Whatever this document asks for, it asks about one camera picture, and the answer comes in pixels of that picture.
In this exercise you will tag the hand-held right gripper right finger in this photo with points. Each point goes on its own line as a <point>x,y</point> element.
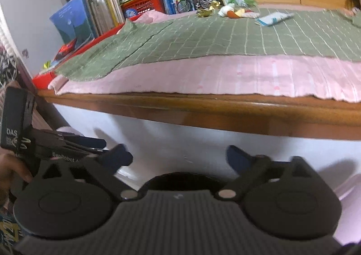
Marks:
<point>239,159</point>

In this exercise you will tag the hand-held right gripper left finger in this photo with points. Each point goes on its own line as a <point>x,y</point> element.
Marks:
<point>117,159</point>

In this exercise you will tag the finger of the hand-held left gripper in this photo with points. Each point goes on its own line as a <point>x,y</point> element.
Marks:
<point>87,141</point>
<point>70,148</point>

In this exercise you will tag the white blue paper bag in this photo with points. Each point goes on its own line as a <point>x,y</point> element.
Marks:
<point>272,19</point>

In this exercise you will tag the white tissue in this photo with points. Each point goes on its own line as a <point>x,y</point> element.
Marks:
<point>225,11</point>

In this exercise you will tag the gold candy wrapper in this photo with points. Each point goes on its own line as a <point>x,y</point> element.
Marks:
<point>206,12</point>

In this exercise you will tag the green white plastic wrapper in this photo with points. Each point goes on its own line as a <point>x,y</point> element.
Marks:
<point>242,1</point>

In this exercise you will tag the row of beige books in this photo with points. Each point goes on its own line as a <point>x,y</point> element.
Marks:
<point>105,12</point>

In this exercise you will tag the person's left hand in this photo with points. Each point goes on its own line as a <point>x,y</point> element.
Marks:
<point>14,167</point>

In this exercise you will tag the red plastic tray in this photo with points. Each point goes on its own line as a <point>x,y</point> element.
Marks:
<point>42,81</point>

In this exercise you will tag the black white printed cloth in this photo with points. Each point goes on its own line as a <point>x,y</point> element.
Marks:
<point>5,63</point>

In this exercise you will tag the red toy package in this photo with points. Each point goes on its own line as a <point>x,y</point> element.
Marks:
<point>66,49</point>

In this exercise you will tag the teal printed fabric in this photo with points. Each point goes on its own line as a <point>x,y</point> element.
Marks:
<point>8,226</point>

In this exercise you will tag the large blue picture book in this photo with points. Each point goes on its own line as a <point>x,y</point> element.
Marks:
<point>73,22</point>

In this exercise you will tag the green checked cloth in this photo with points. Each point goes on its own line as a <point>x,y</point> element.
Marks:
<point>214,37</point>

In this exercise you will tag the blue round tin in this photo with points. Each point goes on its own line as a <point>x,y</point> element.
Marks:
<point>131,12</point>

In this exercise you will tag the red plastic crate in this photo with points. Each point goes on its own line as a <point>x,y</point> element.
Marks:
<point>143,3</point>

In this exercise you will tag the small folded gold foil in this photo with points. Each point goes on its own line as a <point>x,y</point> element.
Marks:
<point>216,4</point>

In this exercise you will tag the black toy bicycle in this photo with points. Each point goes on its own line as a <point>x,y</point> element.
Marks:
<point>194,1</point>

